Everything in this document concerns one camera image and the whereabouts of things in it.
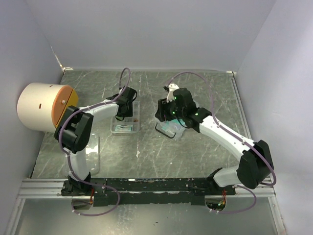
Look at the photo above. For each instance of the clear lid with black handle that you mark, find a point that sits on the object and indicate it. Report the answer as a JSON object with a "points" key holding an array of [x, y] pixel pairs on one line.
{"points": [[93, 154]]}

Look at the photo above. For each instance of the teal white tube box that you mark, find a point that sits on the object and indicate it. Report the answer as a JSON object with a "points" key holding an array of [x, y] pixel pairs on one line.
{"points": [[124, 128]]}

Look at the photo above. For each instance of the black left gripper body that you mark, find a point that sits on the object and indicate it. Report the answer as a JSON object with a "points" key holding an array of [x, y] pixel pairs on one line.
{"points": [[129, 111]]}

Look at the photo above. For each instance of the clear compartment tray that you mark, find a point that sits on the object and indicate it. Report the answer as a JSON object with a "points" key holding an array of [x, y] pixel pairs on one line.
{"points": [[128, 120]]}

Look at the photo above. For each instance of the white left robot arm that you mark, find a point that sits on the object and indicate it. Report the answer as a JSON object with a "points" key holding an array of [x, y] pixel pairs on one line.
{"points": [[74, 131]]}

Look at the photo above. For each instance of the cream cylinder with orange face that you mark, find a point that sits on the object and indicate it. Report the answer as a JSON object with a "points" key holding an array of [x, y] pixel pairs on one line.
{"points": [[41, 106]]}

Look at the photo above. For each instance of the clear first aid box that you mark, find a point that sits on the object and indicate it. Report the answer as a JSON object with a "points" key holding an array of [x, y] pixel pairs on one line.
{"points": [[175, 136]]}

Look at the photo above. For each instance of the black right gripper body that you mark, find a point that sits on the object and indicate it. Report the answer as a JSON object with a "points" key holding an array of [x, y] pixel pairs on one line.
{"points": [[168, 110]]}

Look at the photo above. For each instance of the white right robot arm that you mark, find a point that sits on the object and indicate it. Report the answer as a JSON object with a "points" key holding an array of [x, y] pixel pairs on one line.
{"points": [[254, 157]]}

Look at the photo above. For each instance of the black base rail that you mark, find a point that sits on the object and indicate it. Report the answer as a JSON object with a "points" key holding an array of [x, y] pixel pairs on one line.
{"points": [[147, 191]]}

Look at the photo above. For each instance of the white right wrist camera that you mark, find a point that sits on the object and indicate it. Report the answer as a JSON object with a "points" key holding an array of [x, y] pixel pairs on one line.
{"points": [[170, 89]]}

